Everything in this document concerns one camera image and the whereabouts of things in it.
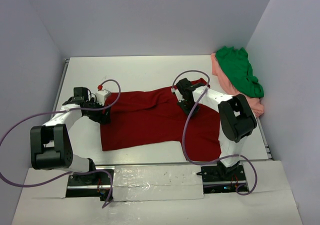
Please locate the white cardboard front cover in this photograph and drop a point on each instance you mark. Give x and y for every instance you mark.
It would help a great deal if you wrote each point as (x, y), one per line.
(161, 198)

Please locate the red t-shirt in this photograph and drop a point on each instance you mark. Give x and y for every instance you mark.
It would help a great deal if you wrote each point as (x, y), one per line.
(147, 117)

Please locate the green t-shirt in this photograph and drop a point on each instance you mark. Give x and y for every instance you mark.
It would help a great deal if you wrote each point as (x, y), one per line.
(236, 66)

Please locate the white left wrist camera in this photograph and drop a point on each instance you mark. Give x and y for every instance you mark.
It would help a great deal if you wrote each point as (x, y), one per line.
(101, 96)

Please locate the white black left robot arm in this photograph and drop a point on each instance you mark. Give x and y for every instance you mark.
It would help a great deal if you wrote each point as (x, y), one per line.
(50, 144)

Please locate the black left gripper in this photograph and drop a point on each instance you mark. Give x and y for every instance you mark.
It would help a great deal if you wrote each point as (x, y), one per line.
(101, 114)

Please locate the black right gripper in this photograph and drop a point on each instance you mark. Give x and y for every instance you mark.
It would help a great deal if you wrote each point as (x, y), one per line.
(187, 104)

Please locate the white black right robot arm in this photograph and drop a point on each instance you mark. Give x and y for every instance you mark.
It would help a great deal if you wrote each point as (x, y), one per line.
(236, 121)

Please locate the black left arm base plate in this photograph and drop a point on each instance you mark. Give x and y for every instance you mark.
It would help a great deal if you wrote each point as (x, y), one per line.
(95, 185)

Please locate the salmon pink t-shirt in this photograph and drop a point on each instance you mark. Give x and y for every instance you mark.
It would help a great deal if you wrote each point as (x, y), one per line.
(254, 103)

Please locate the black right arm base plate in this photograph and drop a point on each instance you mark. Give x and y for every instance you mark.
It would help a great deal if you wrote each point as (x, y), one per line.
(215, 180)

